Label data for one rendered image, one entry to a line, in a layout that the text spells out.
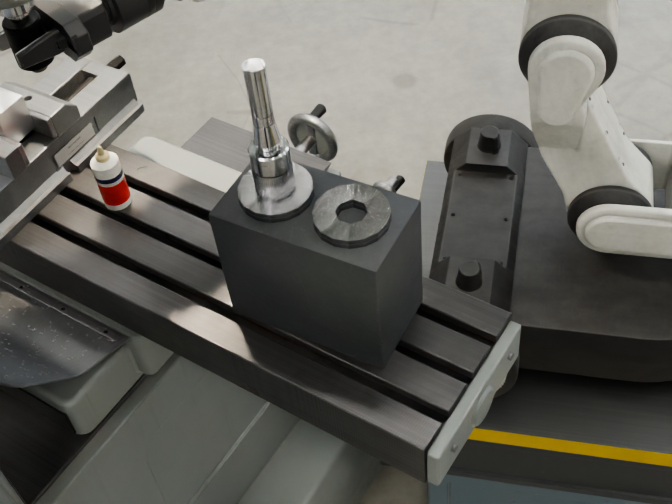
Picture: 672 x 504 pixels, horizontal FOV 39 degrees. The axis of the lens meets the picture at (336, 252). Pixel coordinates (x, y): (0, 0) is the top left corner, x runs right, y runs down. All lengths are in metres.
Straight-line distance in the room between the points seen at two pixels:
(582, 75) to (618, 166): 0.24
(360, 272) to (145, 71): 2.29
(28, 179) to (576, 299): 0.94
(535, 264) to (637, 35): 1.62
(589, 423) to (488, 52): 1.66
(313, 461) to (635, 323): 0.70
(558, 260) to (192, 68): 1.76
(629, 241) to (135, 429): 0.87
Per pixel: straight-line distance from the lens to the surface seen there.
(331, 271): 1.08
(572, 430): 1.79
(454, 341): 1.21
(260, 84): 1.01
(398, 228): 1.08
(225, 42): 3.32
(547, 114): 1.51
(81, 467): 1.46
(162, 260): 1.35
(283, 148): 1.07
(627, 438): 1.79
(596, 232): 1.69
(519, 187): 1.89
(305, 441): 2.00
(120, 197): 1.42
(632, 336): 1.71
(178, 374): 1.54
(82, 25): 1.24
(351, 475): 2.03
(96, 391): 1.41
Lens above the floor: 1.92
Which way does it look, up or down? 48 degrees down
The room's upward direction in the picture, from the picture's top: 7 degrees counter-clockwise
